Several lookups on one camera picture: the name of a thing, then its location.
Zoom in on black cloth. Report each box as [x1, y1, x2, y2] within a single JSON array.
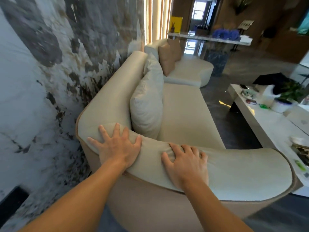
[[252, 72, 291, 94]]

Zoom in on person's left hand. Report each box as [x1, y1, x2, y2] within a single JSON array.
[[87, 123, 143, 170]]

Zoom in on person's right forearm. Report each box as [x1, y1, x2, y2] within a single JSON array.
[[182, 180, 255, 232]]

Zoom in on blue flower bunch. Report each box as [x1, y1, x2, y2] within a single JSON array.
[[212, 28, 240, 42]]

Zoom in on green lighter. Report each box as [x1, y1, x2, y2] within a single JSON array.
[[294, 159, 307, 172]]

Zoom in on glass ashtray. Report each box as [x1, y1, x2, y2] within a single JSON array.
[[241, 88, 257, 99]]

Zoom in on white paper stack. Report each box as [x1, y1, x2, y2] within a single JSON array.
[[238, 34, 253, 46]]

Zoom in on large cream cushion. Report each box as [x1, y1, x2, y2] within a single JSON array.
[[130, 68, 165, 140]]

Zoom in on window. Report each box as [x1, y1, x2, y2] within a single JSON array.
[[191, 0, 207, 21]]

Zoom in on white tissue box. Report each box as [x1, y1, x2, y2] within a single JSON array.
[[255, 84, 281, 105]]

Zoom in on white coffee table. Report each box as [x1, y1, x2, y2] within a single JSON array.
[[228, 83, 309, 197]]

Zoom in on teal wall picture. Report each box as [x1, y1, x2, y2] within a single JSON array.
[[296, 15, 309, 36]]

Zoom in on tray with papers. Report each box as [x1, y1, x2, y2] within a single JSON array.
[[289, 136, 309, 167]]

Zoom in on wall plant decoration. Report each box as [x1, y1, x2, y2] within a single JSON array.
[[232, 0, 253, 15]]

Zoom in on green plant in white pot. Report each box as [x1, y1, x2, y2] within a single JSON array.
[[270, 80, 306, 114]]

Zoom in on cream fabric sofa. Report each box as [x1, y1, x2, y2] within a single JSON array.
[[75, 39, 304, 221]]

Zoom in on tan cushion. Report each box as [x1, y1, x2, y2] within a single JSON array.
[[167, 38, 182, 62], [158, 42, 176, 77]]

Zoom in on small cream cushion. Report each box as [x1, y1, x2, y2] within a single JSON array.
[[143, 53, 162, 79]]

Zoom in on yellow picture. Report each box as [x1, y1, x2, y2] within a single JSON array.
[[169, 16, 183, 34]]

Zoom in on person's right hand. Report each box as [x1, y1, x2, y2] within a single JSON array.
[[160, 143, 209, 192]]

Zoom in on person's left forearm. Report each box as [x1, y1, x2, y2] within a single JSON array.
[[18, 158, 128, 232]]

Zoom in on sign on stand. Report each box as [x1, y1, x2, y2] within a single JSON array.
[[230, 20, 255, 52]]

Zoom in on marble console table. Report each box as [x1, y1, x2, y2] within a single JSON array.
[[167, 32, 253, 78]]

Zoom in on black wall panel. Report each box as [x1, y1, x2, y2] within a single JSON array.
[[0, 185, 30, 226]]

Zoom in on vertical wooden slats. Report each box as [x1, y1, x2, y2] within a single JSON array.
[[144, 0, 174, 45]]

